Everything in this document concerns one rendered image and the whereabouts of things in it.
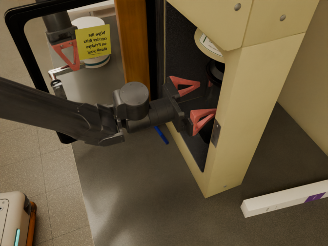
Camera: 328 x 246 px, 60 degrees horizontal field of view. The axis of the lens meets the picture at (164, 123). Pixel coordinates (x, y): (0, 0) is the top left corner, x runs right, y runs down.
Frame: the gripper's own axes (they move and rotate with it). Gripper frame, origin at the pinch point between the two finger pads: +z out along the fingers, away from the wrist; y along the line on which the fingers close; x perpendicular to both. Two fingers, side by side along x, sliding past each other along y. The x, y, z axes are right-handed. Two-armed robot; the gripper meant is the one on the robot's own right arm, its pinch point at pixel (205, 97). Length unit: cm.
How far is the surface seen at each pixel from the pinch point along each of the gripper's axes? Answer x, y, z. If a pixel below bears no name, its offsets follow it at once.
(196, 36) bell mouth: -15.1, 3.1, -2.1
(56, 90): -3.5, 12.0, -32.0
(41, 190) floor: 116, 66, -71
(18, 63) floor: 116, 205, -78
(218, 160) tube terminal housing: 5.3, -13.6, -3.2
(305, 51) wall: 4.5, 10.1, 38.5
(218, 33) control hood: -27.2, -13.7, -7.9
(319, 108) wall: 16.4, -3.0, 38.4
